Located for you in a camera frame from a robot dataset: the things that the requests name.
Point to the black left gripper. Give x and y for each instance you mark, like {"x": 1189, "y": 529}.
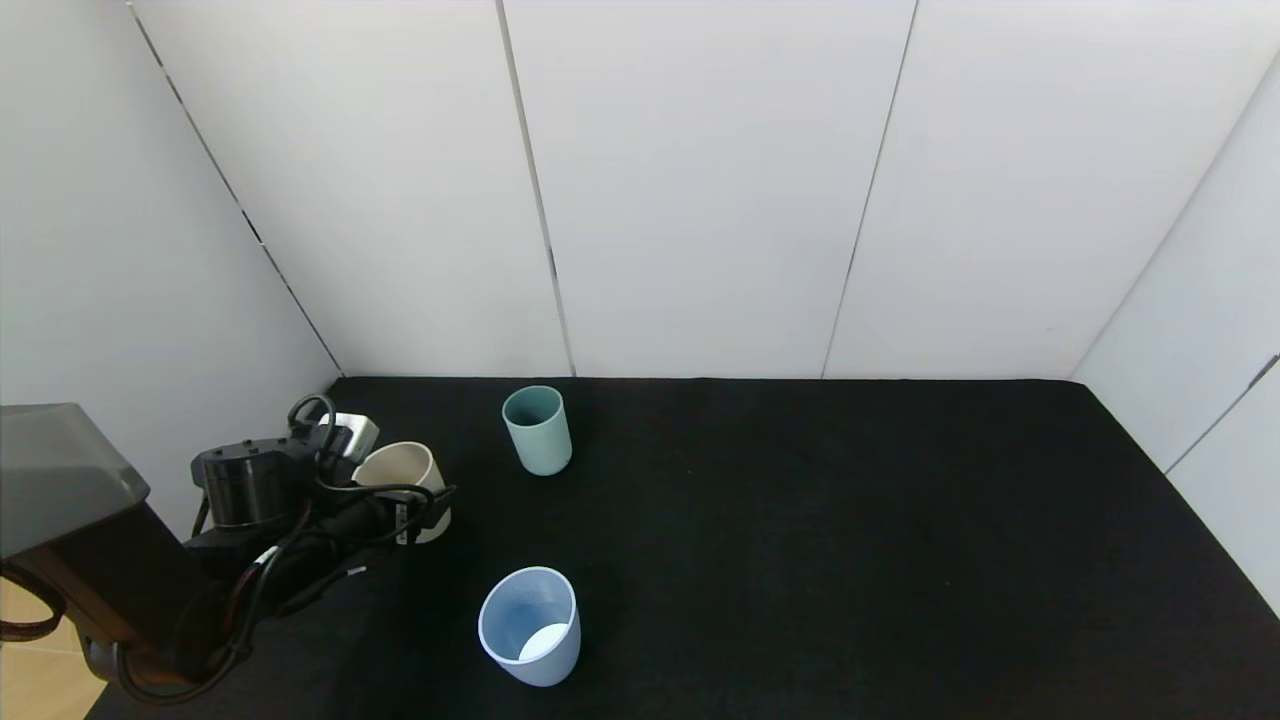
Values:
{"x": 405, "y": 523}

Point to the beige plastic cup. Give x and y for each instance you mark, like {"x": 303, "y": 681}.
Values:
{"x": 400, "y": 465}

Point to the teal plastic cup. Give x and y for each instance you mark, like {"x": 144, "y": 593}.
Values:
{"x": 542, "y": 445}

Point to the light blue plastic cup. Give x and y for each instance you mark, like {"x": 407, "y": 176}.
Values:
{"x": 550, "y": 660}

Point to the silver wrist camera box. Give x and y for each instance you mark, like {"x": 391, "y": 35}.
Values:
{"x": 355, "y": 432}

